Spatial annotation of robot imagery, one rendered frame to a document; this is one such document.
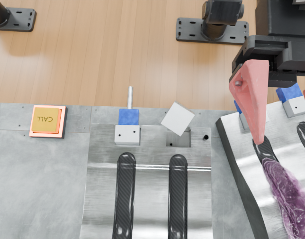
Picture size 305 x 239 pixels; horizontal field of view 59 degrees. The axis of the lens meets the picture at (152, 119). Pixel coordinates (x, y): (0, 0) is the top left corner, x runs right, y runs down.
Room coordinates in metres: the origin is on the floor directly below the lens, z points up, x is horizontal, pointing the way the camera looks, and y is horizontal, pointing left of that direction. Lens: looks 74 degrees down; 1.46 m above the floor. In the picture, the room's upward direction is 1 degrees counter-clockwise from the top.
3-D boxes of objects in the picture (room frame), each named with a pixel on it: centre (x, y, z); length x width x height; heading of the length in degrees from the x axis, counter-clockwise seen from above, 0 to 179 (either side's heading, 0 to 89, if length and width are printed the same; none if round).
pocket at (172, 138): (0.12, -0.06, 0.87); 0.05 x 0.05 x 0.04; 87
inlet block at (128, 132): (0.17, 0.05, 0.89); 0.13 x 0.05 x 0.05; 178
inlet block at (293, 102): (0.24, -0.32, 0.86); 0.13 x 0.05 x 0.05; 14
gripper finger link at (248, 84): (0.09, -0.12, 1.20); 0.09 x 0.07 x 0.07; 175
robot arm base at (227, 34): (0.44, -0.17, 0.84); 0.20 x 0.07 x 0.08; 85
